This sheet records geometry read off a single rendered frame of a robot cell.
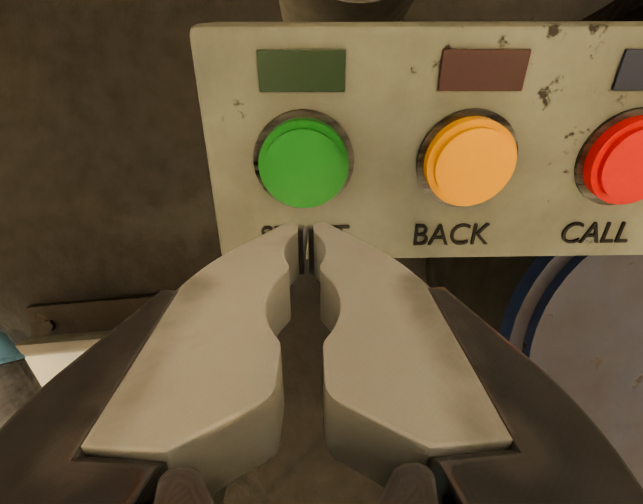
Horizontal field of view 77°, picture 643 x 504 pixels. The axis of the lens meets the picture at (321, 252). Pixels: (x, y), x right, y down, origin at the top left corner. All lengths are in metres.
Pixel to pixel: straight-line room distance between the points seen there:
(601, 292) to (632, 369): 0.09
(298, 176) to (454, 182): 0.07
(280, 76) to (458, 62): 0.07
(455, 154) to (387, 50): 0.05
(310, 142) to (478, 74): 0.07
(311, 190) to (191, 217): 0.65
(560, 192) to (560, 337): 0.25
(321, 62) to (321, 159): 0.04
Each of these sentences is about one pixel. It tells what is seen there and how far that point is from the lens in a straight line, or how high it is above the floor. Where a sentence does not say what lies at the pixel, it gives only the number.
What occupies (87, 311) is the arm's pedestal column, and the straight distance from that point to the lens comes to 0.93.
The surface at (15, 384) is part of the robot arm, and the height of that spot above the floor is 0.35.
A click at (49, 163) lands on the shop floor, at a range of 0.93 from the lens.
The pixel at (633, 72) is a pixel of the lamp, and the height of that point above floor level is 0.61.
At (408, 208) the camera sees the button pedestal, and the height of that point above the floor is 0.59.
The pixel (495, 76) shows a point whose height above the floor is 0.61.
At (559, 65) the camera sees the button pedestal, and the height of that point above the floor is 0.61.
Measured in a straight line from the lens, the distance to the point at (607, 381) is 0.50.
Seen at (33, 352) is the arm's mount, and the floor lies 0.16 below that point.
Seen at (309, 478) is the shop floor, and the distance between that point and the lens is 1.03.
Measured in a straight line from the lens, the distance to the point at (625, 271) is 0.47.
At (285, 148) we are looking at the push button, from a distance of 0.18.
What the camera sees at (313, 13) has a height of 0.48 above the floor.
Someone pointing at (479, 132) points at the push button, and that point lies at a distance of 0.19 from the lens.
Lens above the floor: 0.79
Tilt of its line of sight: 79 degrees down
